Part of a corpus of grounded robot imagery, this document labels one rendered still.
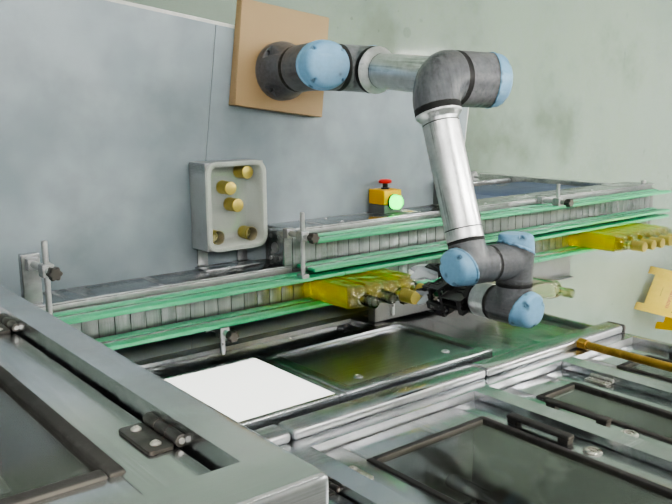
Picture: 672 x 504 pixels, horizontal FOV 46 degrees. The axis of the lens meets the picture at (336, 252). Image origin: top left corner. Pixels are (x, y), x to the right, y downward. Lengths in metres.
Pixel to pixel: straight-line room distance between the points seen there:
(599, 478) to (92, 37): 1.40
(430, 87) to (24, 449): 1.13
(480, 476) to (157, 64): 1.20
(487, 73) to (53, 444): 1.23
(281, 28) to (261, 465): 1.67
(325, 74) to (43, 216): 0.73
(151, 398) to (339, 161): 1.65
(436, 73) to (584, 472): 0.80
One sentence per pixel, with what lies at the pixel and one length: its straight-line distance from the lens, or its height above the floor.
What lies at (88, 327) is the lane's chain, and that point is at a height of 0.88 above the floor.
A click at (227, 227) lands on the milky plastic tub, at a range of 2.07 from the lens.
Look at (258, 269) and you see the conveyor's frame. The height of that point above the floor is 0.87.
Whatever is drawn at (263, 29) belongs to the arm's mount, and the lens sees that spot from 2.10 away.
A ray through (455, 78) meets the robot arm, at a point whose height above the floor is 1.43.
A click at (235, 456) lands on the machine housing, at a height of 2.07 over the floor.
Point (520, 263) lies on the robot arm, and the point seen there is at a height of 1.55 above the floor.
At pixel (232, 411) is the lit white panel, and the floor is 1.25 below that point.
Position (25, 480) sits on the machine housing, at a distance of 0.64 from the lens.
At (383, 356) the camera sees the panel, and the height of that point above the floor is 1.18.
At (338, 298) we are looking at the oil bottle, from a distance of 1.97.
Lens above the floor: 2.53
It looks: 50 degrees down
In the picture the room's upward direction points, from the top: 103 degrees clockwise
